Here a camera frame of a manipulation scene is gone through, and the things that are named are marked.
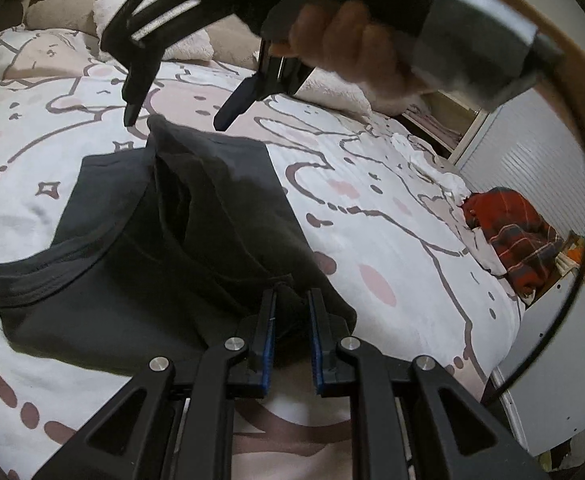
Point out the bear printed bed sheet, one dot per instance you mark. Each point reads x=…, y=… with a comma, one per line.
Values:
x=397, y=240

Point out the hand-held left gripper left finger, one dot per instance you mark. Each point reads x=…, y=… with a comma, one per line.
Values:
x=267, y=345

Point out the pink folded cloth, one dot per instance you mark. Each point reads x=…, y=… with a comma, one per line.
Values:
x=437, y=125

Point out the small white fluffy pillow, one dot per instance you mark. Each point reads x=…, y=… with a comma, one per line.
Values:
x=332, y=87

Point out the cream wall shelf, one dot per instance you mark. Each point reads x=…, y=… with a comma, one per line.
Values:
x=470, y=132

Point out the beige pillow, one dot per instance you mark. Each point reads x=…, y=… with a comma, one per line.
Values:
x=57, y=12

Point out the dark grey t-shirt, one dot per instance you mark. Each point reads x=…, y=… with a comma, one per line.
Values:
x=122, y=260

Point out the large white fluffy pillow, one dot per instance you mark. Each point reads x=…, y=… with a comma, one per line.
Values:
x=187, y=45

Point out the white louvered door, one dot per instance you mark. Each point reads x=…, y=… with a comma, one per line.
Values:
x=532, y=160

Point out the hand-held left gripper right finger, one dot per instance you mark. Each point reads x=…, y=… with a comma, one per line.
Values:
x=317, y=345

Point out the red plaid shirt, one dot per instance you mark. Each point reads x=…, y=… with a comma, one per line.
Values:
x=517, y=240

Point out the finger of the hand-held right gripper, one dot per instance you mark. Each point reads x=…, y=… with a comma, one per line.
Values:
x=235, y=105
x=135, y=90

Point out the person's right hand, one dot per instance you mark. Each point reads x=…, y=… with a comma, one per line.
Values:
x=347, y=45

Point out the person's right forearm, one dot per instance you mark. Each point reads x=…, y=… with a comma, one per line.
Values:
x=537, y=2

